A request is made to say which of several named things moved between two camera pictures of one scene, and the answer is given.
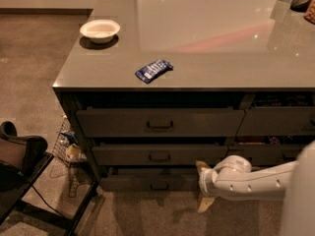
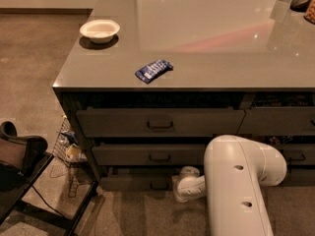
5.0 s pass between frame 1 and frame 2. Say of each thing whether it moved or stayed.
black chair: stayed
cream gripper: moved
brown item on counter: stayed
